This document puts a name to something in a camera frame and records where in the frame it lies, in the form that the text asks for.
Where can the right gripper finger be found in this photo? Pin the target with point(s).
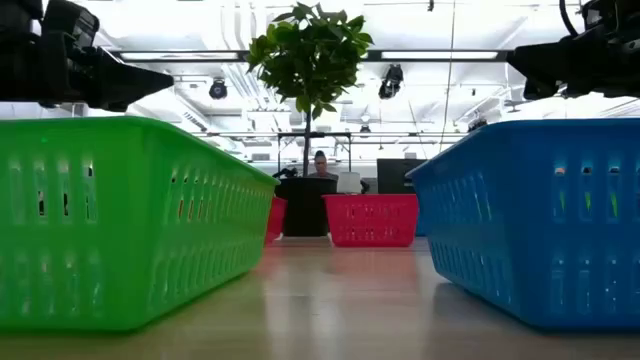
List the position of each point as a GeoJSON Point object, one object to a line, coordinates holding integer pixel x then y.
{"type": "Point", "coordinates": [540, 89]}
{"type": "Point", "coordinates": [545, 57]}

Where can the green plastic basket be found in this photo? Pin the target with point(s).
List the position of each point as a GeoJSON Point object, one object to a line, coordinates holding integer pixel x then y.
{"type": "Point", "coordinates": [613, 204]}
{"type": "Point", "coordinates": [125, 225]}

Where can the red plastic basket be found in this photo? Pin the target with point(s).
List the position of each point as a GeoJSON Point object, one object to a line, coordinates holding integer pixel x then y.
{"type": "Point", "coordinates": [370, 220]}
{"type": "Point", "coordinates": [276, 220]}

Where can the long ceiling light fixture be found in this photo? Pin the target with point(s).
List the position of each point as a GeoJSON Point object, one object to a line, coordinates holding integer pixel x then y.
{"type": "Point", "coordinates": [440, 55]}
{"type": "Point", "coordinates": [180, 55]}

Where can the black ceiling spotlight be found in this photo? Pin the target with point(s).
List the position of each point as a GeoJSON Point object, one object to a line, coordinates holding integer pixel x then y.
{"type": "Point", "coordinates": [391, 81]}
{"type": "Point", "coordinates": [218, 89]}

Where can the black computer monitor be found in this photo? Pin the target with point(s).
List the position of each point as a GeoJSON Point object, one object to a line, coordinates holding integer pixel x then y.
{"type": "Point", "coordinates": [392, 175]}

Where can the potted tree in black pot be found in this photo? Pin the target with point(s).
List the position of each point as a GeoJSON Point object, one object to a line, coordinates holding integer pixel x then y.
{"type": "Point", "coordinates": [310, 60]}

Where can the person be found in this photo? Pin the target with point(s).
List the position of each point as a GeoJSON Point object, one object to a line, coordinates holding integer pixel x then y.
{"type": "Point", "coordinates": [321, 165]}

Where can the white lampshade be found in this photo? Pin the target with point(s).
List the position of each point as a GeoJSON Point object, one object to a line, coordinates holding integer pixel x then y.
{"type": "Point", "coordinates": [349, 182]}

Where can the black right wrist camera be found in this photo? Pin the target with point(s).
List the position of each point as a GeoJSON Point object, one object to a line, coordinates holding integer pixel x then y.
{"type": "Point", "coordinates": [610, 14]}

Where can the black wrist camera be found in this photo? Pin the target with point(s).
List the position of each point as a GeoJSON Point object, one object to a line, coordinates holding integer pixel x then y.
{"type": "Point", "coordinates": [70, 22]}
{"type": "Point", "coordinates": [610, 14]}

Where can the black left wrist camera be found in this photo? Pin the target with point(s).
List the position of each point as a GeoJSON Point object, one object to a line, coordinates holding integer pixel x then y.
{"type": "Point", "coordinates": [70, 22]}

